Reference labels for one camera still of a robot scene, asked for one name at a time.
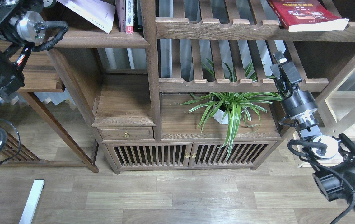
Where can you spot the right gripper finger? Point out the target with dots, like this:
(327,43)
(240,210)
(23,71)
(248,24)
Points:
(280,58)
(277,74)

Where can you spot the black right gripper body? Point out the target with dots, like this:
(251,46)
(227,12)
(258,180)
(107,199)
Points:
(296,103)

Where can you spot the white lavender cover book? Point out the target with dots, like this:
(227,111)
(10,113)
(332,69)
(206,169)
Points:
(98,12)

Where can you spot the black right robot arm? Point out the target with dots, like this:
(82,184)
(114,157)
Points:
(332,158)

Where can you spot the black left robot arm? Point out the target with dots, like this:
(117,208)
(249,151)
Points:
(23,31)

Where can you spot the red cover book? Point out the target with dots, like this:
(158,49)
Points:
(306,16)

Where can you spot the green spider plant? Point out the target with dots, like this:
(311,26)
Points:
(235,107)

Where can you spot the dark wooden bookshelf cabinet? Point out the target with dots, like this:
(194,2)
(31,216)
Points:
(136,82)

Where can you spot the dark upright book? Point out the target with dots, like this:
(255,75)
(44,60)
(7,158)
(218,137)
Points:
(138,16)

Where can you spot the red white spine book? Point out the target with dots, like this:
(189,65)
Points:
(129,23)

